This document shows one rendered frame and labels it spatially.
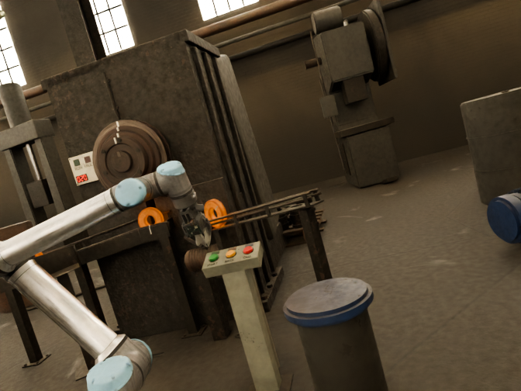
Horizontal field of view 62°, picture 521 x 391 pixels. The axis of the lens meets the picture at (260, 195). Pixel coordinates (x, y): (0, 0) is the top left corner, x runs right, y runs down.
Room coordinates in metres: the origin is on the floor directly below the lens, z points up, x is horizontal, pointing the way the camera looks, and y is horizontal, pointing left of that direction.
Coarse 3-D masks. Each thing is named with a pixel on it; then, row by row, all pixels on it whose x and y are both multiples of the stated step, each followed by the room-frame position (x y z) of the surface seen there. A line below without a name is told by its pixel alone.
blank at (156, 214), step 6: (144, 210) 2.58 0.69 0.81; (150, 210) 2.57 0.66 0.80; (156, 210) 2.57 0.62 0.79; (138, 216) 2.59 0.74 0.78; (144, 216) 2.59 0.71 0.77; (156, 216) 2.57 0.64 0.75; (162, 216) 2.58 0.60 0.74; (138, 222) 2.60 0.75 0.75; (144, 222) 2.59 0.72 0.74; (156, 222) 2.57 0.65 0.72
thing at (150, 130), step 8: (120, 120) 2.55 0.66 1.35; (128, 120) 2.54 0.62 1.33; (112, 128) 2.56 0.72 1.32; (144, 128) 2.52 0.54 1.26; (152, 128) 2.58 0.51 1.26; (152, 136) 2.52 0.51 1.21; (96, 144) 2.59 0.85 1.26; (160, 144) 2.51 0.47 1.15; (96, 152) 2.60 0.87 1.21; (160, 152) 2.51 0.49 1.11; (168, 160) 2.56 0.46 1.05; (96, 168) 2.60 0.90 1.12; (104, 184) 2.60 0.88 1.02
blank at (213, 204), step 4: (212, 200) 2.29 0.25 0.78; (216, 200) 2.29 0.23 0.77; (208, 204) 2.32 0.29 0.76; (212, 204) 2.29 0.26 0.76; (216, 204) 2.27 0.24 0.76; (220, 204) 2.27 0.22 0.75; (204, 208) 2.35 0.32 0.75; (208, 208) 2.33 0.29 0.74; (212, 208) 2.30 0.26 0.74; (216, 208) 2.27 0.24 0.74; (220, 208) 2.26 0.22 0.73; (224, 208) 2.27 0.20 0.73; (208, 212) 2.34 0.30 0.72; (212, 212) 2.35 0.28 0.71; (216, 212) 2.28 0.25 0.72; (220, 212) 2.25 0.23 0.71; (224, 212) 2.26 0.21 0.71; (208, 216) 2.34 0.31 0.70; (212, 216) 2.34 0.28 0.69; (220, 216) 2.26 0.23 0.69; (216, 220) 2.30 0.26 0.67; (220, 220) 2.27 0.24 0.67; (216, 224) 2.30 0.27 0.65; (220, 224) 2.28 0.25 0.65; (224, 224) 2.29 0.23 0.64
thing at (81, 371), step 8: (64, 248) 2.57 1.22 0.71; (72, 248) 2.59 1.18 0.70; (40, 256) 2.52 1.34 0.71; (48, 256) 2.54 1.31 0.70; (56, 256) 2.55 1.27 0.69; (64, 256) 2.57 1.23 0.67; (72, 256) 2.58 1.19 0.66; (40, 264) 2.52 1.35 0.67; (48, 264) 2.53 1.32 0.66; (56, 264) 2.54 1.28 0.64; (64, 264) 2.56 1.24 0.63; (72, 264) 2.58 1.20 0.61; (80, 264) 2.47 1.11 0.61; (48, 272) 2.52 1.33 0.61; (56, 272) 2.51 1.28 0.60; (64, 272) 2.40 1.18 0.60; (64, 280) 2.43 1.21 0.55; (72, 288) 2.45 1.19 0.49; (88, 360) 2.43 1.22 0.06; (80, 368) 2.48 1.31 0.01; (88, 368) 2.42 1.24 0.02; (80, 376) 2.36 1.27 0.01
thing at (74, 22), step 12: (60, 0) 5.38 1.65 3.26; (72, 0) 5.35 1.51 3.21; (84, 0) 5.64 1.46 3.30; (60, 12) 5.39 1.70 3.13; (72, 12) 5.36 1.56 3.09; (84, 12) 5.65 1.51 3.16; (72, 24) 5.37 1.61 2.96; (84, 24) 5.34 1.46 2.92; (96, 24) 5.63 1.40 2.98; (72, 36) 5.38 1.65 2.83; (84, 36) 5.35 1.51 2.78; (96, 36) 5.64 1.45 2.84; (72, 48) 5.39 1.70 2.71; (84, 48) 5.36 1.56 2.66; (96, 48) 5.65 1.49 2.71; (84, 60) 5.37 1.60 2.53; (96, 60) 5.61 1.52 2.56
